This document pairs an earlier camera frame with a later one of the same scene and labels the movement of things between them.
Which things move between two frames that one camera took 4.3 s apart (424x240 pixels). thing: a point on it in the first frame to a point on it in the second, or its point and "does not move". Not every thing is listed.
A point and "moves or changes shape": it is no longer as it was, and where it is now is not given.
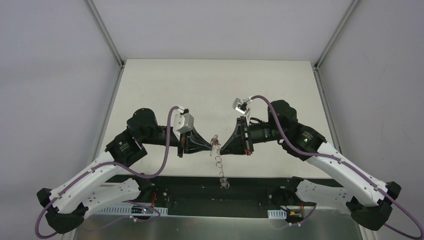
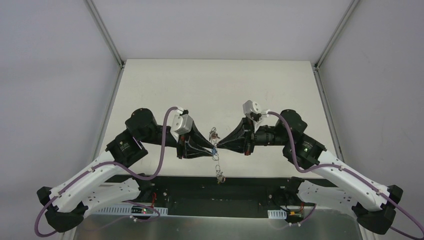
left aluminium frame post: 120,60 does not move
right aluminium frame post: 319,59 does not move
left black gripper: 182,144 does not move
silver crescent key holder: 224,182 moves or changes shape
